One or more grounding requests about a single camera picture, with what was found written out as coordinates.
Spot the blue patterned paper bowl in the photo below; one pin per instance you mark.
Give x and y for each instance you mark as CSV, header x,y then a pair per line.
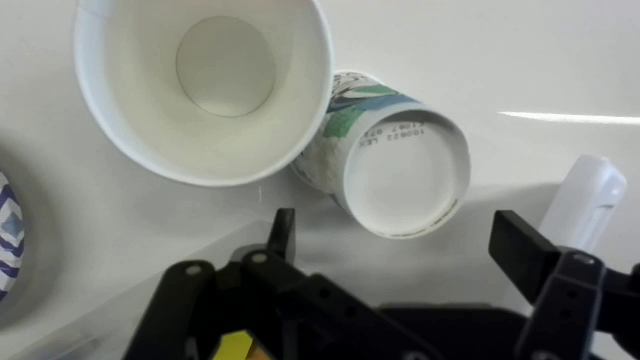
x,y
8,233

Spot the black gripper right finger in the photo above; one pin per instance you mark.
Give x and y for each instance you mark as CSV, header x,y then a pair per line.
x,y
567,292

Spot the yellow packet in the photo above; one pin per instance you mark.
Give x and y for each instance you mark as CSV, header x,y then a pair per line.
x,y
233,346

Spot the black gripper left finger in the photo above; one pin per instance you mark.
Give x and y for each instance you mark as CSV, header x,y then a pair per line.
x,y
200,307

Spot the clear plastic cup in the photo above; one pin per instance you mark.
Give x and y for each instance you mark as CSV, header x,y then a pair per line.
x,y
591,196

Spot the patterned paper cup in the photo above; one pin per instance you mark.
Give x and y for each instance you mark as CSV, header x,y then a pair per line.
x,y
401,173
200,86

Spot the upright patterned paper cup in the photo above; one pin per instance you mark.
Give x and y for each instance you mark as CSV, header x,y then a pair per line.
x,y
200,86

